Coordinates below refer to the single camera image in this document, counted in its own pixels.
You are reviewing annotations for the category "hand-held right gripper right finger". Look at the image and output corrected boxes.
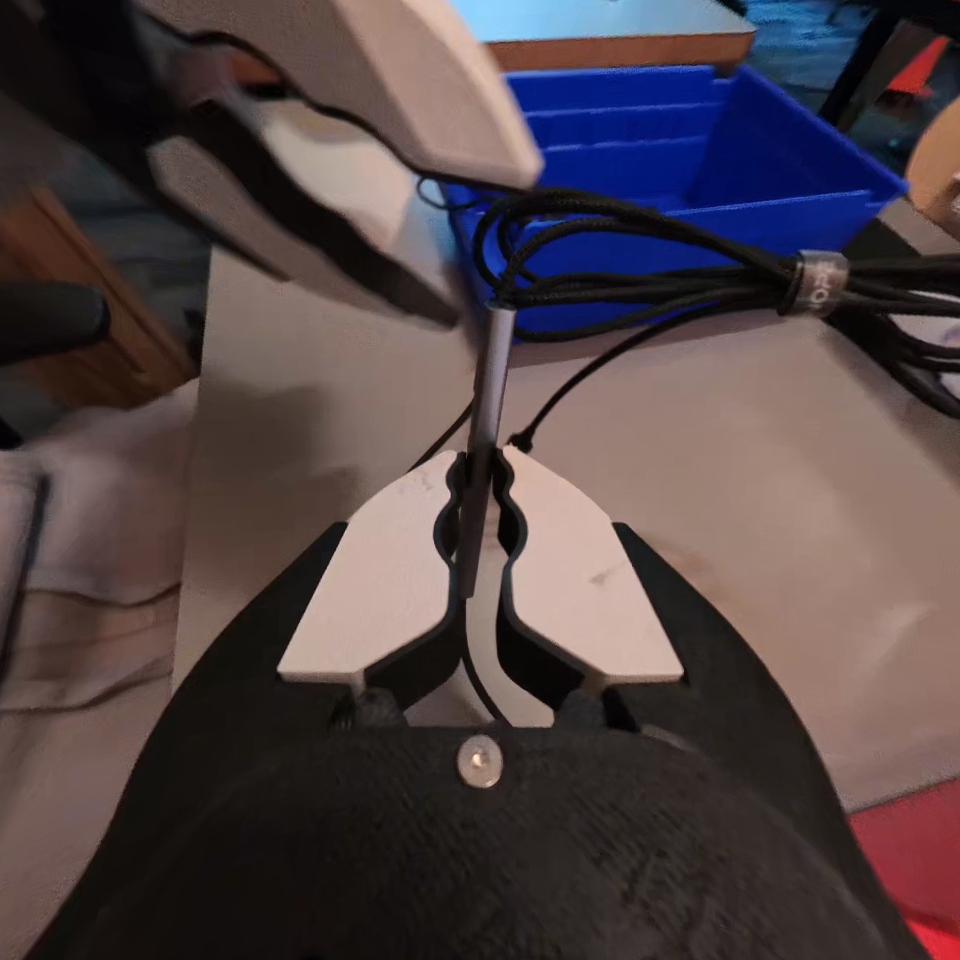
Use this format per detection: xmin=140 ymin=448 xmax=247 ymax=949
xmin=497 ymin=446 xmax=689 ymax=696

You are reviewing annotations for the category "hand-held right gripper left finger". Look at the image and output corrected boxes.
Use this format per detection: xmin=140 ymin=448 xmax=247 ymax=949
xmin=276 ymin=448 xmax=469 ymax=696

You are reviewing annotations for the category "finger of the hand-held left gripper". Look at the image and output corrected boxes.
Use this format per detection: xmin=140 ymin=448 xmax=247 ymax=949
xmin=135 ymin=0 xmax=546 ymax=190
xmin=148 ymin=101 xmax=464 ymax=331

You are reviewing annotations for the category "grey desk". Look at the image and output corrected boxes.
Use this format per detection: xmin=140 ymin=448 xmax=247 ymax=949
xmin=171 ymin=180 xmax=960 ymax=815

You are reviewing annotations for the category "brown wooden cabinet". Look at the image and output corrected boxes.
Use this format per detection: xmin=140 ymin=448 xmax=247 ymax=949
xmin=0 ymin=187 xmax=198 ymax=411

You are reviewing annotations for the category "table with wooden edge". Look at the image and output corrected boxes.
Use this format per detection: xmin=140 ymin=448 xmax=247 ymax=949
xmin=450 ymin=0 xmax=759 ymax=74

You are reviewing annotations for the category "black chair armrest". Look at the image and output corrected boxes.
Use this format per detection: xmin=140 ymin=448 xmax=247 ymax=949
xmin=0 ymin=281 xmax=111 ymax=370

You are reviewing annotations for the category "person's grey sweatshirt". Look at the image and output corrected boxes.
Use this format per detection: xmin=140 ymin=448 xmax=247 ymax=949
xmin=0 ymin=381 xmax=200 ymax=960

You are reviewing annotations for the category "blue plastic bin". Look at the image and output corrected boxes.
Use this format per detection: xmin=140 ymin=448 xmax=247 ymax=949
xmin=441 ymin=63 xmax=910 ymax=344

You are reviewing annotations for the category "red plastic bin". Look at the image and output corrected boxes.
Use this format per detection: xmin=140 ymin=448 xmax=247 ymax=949
xmin=846 ymin=780 xmax=960 ymax=960

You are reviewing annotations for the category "tan cardboard piece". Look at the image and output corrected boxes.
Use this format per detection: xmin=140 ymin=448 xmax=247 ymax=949
xmin=903 ymin=97 xmax=960 ymax=243

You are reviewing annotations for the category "black braided cable bundle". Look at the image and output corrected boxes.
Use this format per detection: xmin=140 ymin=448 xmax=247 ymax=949
xmin=472 ymin=187 xmax=960 ymax=453

